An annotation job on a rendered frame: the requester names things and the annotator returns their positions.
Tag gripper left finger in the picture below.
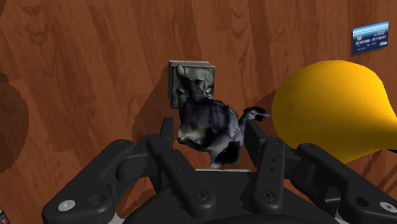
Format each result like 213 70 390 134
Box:
41 116 217 224

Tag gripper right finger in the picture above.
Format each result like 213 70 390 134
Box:
243 118 397 224

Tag yellow rounded vase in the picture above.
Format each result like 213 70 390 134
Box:
271 59 397 165

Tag dark grey glove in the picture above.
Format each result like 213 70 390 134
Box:
175 64 272 169

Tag blue bank card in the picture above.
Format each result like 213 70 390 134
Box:
351 20 390 56

